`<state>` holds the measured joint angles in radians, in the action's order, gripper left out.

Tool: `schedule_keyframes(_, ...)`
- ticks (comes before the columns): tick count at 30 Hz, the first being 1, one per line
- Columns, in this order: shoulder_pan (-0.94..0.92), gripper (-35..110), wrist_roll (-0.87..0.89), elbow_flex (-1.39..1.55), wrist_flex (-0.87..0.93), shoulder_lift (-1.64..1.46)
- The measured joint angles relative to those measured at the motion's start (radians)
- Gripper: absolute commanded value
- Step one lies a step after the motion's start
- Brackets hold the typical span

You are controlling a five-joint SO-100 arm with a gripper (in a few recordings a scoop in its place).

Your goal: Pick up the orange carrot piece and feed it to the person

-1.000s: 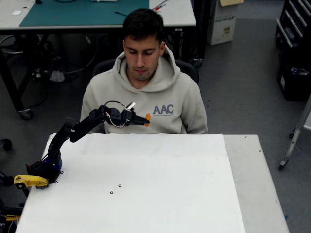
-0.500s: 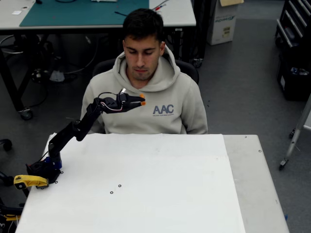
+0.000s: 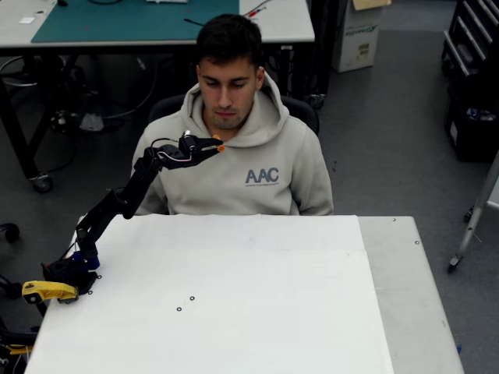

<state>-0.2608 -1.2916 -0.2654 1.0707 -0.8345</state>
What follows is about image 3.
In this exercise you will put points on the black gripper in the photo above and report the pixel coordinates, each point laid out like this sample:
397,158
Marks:
196,149

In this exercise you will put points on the orange food piece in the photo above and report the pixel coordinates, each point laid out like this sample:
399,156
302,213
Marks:
220,148

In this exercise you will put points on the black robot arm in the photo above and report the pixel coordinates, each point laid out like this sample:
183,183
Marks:
132,187

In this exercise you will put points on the person in beige hoodie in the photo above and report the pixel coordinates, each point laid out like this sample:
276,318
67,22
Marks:
249,171

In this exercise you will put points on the black office chair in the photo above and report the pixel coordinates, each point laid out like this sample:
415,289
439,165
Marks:
165,107

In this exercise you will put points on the white object on floor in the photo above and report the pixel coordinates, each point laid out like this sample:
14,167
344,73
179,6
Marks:
91,122

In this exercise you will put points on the black workbench caster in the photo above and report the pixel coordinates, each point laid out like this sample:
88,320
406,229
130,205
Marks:
42,183
317,101

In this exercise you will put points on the white paper sheet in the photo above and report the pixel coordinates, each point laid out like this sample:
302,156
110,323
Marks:
253,272

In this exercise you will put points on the red pen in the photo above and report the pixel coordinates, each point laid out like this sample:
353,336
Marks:
253,12

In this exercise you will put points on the green cutting mat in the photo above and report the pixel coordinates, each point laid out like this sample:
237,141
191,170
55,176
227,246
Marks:
128,19

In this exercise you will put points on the white cardboard box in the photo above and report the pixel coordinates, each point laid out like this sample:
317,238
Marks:
356,43

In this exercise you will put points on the black chair caster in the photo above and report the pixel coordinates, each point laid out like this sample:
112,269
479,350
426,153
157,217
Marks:
9,231

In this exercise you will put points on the yellow clamp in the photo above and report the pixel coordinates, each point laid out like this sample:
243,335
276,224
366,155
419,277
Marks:
47,291

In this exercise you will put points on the manila folder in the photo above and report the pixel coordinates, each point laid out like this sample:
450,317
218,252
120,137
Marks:
370,3

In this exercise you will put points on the small white paper scrap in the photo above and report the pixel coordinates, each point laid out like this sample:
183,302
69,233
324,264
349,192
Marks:
26,20

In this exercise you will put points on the black bin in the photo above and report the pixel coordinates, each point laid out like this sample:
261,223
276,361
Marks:
471,136

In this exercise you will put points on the grey metal stand leg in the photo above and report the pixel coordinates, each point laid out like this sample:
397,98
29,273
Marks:
473,222

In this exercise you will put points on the black drawer cabinet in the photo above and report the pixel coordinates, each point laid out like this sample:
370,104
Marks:
473,35

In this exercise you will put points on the grey workbench with black frame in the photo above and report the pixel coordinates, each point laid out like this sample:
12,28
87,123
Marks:
280,27

